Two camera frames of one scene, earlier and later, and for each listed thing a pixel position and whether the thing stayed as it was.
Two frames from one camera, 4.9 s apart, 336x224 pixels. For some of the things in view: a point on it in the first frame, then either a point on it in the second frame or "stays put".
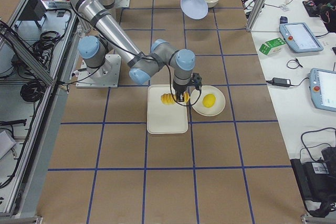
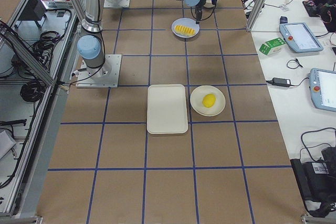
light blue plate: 197,8 to 185,27
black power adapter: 281,82 stays put
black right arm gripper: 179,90 to 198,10
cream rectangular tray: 163,118 stays put
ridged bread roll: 169,98 to 185,30
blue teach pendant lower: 323,88 stays put
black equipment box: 317,181 stays put
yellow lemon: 209,100 stays put
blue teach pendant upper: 299,38 stays put
